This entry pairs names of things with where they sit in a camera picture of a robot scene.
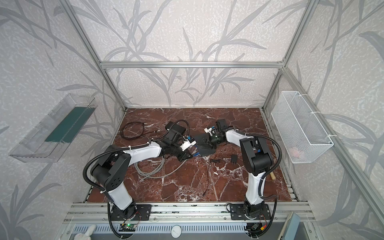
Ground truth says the clear plastic wall bin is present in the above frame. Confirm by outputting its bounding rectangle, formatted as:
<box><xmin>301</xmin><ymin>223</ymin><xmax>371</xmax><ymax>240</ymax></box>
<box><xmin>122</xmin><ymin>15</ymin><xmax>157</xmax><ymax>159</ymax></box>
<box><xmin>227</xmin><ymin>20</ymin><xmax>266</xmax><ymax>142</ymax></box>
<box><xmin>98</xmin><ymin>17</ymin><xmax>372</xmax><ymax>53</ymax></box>
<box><xmin>9</xmin><ymin>94</ymin><xmax>98</xmax><ymax>163</ymax></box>

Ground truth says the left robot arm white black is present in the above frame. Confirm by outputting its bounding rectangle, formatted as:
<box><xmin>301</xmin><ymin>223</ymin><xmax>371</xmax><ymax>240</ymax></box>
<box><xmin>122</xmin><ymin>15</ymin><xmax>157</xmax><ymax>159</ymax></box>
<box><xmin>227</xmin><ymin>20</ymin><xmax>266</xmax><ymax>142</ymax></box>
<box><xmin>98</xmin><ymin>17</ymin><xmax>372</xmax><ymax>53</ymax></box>
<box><xmin>82</xmin><ymin>120</ymin><xmax>193</xmax><ymax>240</ymax></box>

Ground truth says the green lit circuit board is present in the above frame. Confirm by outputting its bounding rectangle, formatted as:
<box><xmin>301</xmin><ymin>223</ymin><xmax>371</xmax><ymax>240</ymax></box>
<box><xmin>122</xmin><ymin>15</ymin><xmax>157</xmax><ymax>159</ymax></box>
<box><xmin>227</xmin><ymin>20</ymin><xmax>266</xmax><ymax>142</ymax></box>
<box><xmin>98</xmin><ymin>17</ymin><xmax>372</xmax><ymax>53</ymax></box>
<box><xmin>119</xmin><ymin>224</ymin><xmax>138</xmax><ymax>233</ymax></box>

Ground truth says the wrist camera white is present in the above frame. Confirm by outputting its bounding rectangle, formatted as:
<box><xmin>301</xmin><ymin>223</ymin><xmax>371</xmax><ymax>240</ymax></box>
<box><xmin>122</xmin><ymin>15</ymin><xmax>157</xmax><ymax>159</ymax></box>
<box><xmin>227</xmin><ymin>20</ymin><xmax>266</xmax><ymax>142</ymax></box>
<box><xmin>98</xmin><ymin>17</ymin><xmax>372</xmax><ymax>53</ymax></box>
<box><xmin>204</xmin><ymin>126</ymin><xmax>217</xmax><ymax>136</ymax></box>
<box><xmin>181</xmin><ymin>136</ymin><xmax>197</xmax><ymax>151</ymax></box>

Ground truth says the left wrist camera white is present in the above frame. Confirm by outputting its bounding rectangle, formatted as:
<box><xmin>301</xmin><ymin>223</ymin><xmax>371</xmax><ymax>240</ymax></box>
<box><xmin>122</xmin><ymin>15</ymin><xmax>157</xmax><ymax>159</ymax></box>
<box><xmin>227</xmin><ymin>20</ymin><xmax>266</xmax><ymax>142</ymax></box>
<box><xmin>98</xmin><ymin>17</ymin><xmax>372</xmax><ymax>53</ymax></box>
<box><xmin>181</xmin><ymin>136</ymin><xmax>197</xmax><ymax>151</ymax></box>

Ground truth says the black cable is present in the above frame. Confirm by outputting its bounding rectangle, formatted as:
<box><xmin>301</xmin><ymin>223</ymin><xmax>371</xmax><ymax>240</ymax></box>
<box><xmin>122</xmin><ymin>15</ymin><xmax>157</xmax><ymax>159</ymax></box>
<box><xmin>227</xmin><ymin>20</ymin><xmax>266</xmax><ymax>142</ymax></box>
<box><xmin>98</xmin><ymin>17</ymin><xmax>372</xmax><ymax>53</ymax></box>
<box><xmin>119</xmin><ymin>121</ymin><xmax>160</xmax><ymax>141</ymax></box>

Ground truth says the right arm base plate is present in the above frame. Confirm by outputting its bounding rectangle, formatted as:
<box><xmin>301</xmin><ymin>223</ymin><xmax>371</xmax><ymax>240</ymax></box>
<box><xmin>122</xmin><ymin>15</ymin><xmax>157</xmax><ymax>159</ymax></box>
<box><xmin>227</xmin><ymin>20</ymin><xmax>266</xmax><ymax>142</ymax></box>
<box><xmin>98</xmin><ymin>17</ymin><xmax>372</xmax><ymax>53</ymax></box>
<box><xmin>227</xmin><ymin>202</ymin><xmax>272</xmax><ymax>221</ymax></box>

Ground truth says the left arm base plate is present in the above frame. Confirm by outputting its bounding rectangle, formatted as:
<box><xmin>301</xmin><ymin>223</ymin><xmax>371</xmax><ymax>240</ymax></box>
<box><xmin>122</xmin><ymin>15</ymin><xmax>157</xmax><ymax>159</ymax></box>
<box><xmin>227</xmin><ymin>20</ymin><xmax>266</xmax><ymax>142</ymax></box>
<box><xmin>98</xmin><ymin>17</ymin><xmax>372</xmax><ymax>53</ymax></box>
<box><xmin>110</xmin><ymin>204</ymin><xmax>152</xmax><ymax>221</ymax></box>

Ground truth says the white wire mesh basket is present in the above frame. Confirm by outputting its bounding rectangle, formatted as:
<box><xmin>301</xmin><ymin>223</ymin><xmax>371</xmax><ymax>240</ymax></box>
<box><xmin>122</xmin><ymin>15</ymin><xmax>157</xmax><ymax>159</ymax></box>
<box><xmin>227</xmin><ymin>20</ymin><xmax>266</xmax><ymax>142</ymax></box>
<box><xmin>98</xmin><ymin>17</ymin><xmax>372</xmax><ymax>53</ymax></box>
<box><xmin>272</xmin><ymin>91</ymin><xmax>334</xmax><ymax>164</ymax></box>

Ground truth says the wooden handled tool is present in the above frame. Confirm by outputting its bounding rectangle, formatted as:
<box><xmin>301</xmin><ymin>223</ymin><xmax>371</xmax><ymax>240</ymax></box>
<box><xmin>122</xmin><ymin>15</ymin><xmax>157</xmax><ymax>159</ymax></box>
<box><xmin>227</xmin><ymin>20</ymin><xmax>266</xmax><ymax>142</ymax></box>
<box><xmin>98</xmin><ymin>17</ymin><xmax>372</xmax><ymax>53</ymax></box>
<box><xmin>270</xmin><ymin>172</ymin><xmax>277</xmax><ymax>181</ymax></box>

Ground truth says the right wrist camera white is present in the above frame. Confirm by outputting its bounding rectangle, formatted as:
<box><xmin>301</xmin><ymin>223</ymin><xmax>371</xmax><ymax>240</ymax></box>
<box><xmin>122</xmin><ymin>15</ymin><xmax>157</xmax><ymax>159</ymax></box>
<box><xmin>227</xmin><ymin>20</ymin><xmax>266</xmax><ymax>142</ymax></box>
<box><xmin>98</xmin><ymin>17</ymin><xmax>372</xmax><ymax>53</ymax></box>
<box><xmin>204</xmin><ymin>126</ymin><xmax>217</xmax><ymax>136</ymax></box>

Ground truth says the grey ethernet cable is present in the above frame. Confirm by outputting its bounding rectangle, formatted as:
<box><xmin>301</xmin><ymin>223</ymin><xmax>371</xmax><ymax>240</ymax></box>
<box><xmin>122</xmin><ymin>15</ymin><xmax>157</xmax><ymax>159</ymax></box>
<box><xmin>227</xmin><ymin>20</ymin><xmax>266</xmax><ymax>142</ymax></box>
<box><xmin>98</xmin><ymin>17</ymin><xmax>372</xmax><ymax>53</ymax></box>
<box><xmin>133</xmin><ymin>155</ymin><xmax>187</xmax><ymax>181</ymax></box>

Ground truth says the white plush toy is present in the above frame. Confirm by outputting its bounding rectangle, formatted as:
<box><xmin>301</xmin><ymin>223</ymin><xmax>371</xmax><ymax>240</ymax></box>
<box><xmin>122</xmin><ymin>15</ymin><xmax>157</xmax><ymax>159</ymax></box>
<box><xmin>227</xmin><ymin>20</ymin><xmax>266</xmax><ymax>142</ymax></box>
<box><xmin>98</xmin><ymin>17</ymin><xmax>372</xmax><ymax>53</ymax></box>
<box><xmin>74</xmin><ymin>225</ymin><xmax>97</xmax><ymax>240</ymax></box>

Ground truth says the round white gauge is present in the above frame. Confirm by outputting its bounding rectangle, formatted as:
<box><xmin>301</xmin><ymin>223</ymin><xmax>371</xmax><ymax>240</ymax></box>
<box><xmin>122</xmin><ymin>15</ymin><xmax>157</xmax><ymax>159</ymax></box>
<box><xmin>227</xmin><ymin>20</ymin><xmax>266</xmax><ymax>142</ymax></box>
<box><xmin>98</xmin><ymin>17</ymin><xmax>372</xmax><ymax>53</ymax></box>
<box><xmin>171</xmin><ymin>225</ymin><xmax>182</xmax><ymax>239</ymax></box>

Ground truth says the pink object in basket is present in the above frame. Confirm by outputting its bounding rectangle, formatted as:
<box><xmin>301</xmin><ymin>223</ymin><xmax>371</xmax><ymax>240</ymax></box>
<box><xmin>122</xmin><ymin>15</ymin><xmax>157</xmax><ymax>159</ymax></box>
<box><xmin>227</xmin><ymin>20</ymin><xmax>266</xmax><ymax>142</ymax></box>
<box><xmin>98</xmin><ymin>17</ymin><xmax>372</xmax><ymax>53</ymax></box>
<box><xmin>289</xmin><ymin>147</ymin><xmax>305</xmax><ymax>160</ymax></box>

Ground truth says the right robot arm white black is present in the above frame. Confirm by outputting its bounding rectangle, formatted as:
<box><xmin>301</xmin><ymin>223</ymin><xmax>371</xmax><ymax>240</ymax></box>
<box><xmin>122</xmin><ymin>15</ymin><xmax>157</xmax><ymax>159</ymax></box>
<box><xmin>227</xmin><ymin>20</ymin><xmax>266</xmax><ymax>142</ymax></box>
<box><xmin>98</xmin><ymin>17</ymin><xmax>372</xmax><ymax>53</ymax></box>
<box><xmin>204</xmin><ymin>119</ymin><xmax>282</xmax><ymax>239</ymax></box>

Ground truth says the grey blue panel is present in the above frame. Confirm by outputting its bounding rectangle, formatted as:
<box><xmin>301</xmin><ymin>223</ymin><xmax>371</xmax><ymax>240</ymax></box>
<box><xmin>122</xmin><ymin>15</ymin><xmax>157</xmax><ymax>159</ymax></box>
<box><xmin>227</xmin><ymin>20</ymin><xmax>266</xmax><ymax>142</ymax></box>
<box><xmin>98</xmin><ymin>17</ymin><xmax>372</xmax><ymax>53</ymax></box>
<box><xmin>277</xmin><ymin>212</ymin><xmax>301</xmax><ymax>240</ymax></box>

